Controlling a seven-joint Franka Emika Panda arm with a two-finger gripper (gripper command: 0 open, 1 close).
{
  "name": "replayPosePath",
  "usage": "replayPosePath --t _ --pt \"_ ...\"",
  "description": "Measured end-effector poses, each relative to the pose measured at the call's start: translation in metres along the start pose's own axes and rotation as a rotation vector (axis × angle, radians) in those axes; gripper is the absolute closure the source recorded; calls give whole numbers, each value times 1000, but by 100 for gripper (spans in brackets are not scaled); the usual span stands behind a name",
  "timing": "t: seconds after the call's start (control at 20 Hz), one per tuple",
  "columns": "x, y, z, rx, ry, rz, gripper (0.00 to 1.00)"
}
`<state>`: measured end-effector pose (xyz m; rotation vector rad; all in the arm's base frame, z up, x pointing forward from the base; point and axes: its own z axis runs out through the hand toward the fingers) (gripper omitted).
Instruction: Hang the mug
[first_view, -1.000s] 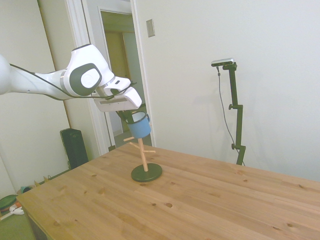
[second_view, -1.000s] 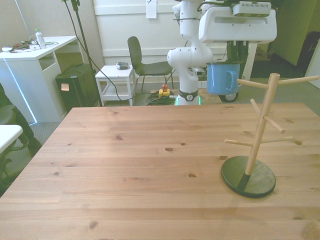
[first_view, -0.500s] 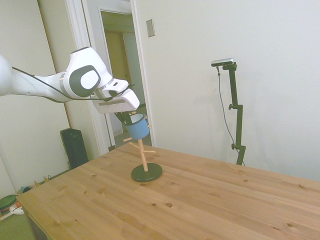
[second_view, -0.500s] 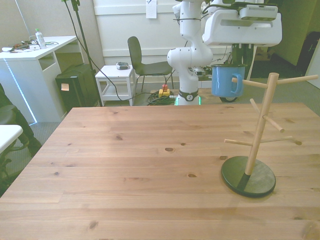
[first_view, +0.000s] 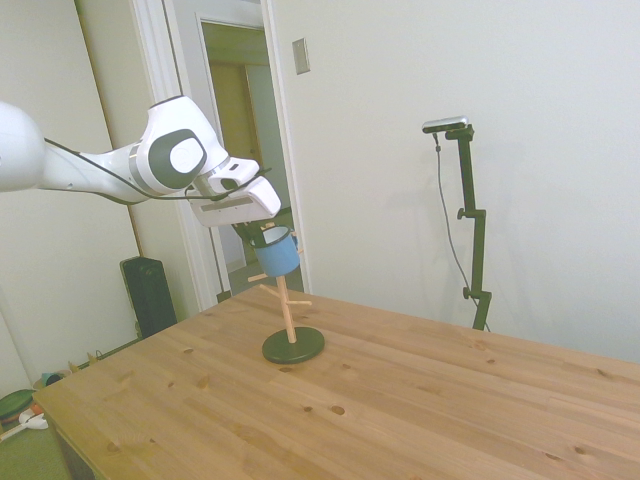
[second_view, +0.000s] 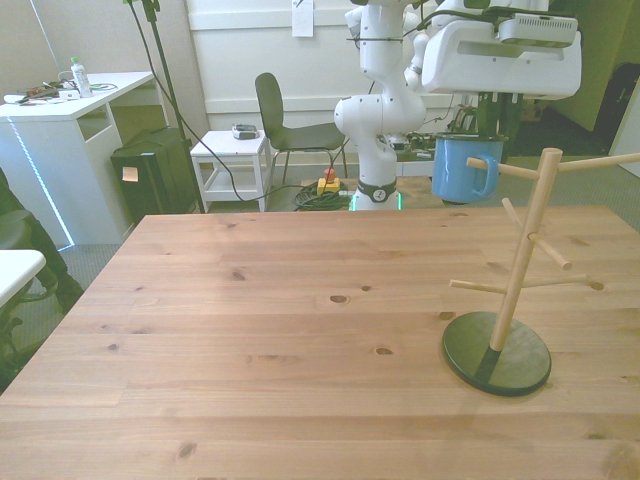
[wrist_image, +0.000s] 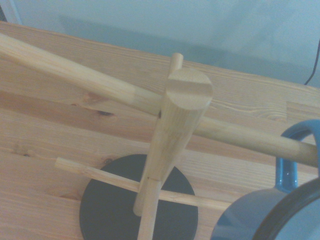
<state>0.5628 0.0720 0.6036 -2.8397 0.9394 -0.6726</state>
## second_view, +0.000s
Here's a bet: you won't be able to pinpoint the black coiled floor cables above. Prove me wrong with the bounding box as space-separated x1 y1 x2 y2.
292 182 352 212

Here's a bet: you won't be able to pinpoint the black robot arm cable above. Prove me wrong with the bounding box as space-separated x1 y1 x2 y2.
344 0 501 46

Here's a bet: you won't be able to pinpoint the wooden mug tree black base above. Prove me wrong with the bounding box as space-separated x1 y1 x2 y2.
440 147 640 399

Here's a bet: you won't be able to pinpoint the yellow red emergency stop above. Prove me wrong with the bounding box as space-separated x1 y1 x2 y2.
317 168 342 197

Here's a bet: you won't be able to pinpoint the white paper sheet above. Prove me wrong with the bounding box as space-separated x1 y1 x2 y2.
291 0 315 38

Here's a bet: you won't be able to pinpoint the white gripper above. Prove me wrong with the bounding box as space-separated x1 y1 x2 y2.
421 22 584 151

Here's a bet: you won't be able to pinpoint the black tripod stand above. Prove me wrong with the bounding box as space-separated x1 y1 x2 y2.
122 0 206 214

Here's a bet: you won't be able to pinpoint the white desk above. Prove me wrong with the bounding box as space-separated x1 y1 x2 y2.
0 71 169 251

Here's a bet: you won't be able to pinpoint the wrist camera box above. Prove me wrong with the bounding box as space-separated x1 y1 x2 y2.
496 12 581 50

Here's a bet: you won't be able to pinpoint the black hanging cable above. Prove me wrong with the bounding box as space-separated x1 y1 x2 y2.
127 0 336 204

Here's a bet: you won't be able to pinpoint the black computer tower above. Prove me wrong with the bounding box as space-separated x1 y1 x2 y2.
109 127 199 226

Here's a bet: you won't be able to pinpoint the blue enamel mug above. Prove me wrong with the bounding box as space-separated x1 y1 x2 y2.
430 132 507 205

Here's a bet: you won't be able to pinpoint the person leg dark trousers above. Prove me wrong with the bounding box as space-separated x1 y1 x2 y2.
0 167 85 312

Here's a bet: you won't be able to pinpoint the white side table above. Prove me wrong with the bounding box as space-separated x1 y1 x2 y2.
189 129 274 214

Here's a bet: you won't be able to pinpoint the white round tabletop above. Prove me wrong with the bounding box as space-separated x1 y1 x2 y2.
0 248 47 307

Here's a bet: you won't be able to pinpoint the black chair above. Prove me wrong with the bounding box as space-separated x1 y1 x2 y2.
254 72 351 186

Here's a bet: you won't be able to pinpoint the clear plastic bottle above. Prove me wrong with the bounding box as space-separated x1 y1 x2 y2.
69 55 95 99

